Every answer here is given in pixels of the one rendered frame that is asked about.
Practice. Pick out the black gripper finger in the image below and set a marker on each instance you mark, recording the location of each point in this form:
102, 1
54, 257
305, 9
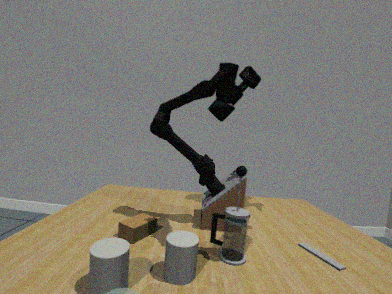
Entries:
223, 108
251, 79

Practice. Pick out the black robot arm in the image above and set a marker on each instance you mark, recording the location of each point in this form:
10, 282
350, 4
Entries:
161, 128

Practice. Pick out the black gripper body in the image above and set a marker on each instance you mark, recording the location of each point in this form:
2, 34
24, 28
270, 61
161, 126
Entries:
233, 93

